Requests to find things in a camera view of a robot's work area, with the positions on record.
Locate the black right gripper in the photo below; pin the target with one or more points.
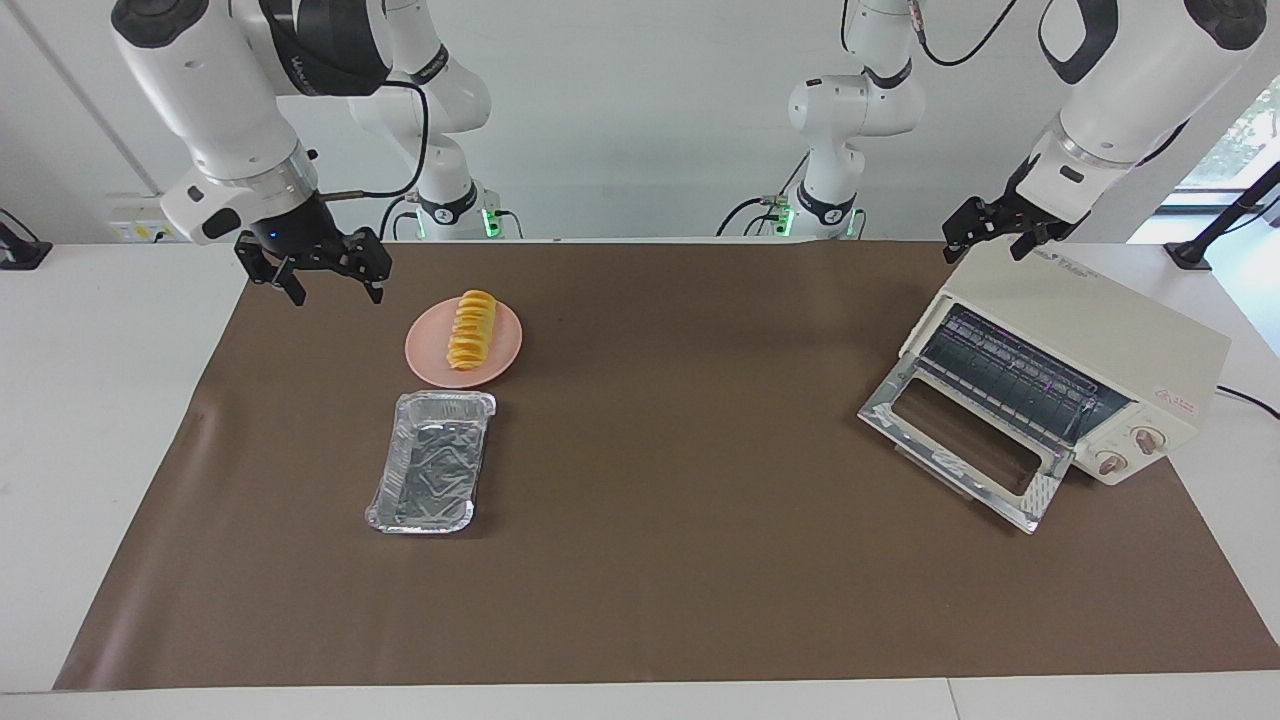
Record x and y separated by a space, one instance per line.
315 240

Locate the round oven knob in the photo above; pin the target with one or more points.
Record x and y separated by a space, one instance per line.
1148 437
1110 462

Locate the cream toaster oven body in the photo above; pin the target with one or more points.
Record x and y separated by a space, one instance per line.
1120 320

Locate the brown table mat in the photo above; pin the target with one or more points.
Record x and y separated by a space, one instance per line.
650 550

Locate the sliced yellow bread loaf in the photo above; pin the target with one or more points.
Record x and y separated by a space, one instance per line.
470 330

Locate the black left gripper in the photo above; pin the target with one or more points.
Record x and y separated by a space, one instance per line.
1010 215

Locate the silver glass oven door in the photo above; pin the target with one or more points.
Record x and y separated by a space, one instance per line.
950 450

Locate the small black clamp mount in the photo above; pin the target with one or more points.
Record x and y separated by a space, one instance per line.
20 252

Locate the white wall socket box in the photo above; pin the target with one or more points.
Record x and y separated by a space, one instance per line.
130 230

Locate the window with green view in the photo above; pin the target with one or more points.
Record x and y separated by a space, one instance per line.
1250 130

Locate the pink round plate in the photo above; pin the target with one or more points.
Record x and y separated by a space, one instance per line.
428 355

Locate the aluminium foil tray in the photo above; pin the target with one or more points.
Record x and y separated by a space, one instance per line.
430 470

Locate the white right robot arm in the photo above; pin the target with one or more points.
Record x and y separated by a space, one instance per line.
220 90

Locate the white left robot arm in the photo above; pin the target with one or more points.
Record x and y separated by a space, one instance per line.
1130 80

